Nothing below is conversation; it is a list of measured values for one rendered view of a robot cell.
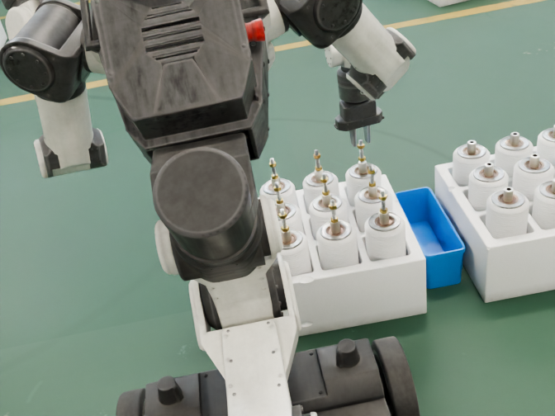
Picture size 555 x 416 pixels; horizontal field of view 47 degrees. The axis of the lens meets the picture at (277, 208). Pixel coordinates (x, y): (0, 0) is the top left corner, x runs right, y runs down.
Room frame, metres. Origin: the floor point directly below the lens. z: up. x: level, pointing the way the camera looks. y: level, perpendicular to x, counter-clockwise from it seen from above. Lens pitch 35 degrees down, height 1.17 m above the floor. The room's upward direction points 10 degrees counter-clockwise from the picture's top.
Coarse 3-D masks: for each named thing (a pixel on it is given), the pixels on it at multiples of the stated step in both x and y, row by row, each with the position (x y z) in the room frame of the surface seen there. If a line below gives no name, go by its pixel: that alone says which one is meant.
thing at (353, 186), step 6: (378, 168) 1.44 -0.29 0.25; (348, 174) 1.43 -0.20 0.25; (378, 174) 1.41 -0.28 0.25; (348, 180) 1.42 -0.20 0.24; (354, 180) 1.40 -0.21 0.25; (360, 180) 1.40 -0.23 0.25; (366, 180) 1.39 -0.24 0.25; (378, 180) 1.40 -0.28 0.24; (348, 186) 1.42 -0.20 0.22; (354, 186) 1.40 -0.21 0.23; (360, 186) 1.39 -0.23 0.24; (366, 186) 1.39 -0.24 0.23; (348, 192) 1.43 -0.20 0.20; (354, 192) 1.40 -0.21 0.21; (348, 198) 1.43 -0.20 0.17; (354, 204) 1.40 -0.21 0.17
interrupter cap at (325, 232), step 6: (342, 222) 1.22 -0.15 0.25; (324, 228) 1.21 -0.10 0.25; (330, 228) 1.21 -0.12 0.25; (342, 228) 1.20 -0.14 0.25; (348, 228) 1.20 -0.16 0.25; (324, 234) 1.19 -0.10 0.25; (330, 234) 1.18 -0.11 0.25; (336, 234) 1.18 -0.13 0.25; (342, 234) 1.17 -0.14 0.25; (348, 234) 1.17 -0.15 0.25; (336, 240) 1.16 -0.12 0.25
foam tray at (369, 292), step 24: (312, 240) 1.27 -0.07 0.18; (360, 240) 1.23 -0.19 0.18; (408, 240) 1.20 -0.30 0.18; (312, 264) 1.18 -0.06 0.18; (360, 264) 1.14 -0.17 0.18; (384, 264) 1.13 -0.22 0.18; (408, 264) 1.12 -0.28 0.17; (312, 288) 1.12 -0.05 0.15; (336, 288) 1.12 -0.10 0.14; (360, 288) 1.12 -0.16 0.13; (384, 288) 1.12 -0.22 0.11; (408, 288) 1.12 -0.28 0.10; (312, 312) 1.12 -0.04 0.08; (336, 312) 1.12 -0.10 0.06; (360, 312) 1.12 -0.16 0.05; (384, 312) 1.12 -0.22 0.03; (408, 312) 1.12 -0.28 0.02
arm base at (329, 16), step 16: (288, 0) 0.99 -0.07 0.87; (304, 0) 0.97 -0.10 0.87; (320, 0) 0.97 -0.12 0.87; (336, 0) 0.98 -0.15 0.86; (352, 0) 0.99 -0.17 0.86; (288, 16) 0.98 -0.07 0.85; (304, 16) 0.97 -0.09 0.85; (320, 16) 0.97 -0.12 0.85; (336, 16) 0.98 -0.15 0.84; (352, 16) 0.99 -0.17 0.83; (304, 32) 0.99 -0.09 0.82; (320, 32) 0.98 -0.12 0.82; (336, 32) 0.99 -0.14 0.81; (320, 48) 1.00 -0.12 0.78
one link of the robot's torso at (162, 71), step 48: (96, 0) 0.88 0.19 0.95; (144, 0) 0.88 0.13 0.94; (192, 0) 0.87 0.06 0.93; (240, 0) 0.98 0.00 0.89; (96, 48) 0.93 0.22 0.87; (144, 48) 0.84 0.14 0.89; (192, 48) 0.83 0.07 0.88; (240, 48) 0.82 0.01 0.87; (144, 96) 0.80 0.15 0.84; (192, 96) 0.79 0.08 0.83; (240, 96) 0.78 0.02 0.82; (144, 144) 0.81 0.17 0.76
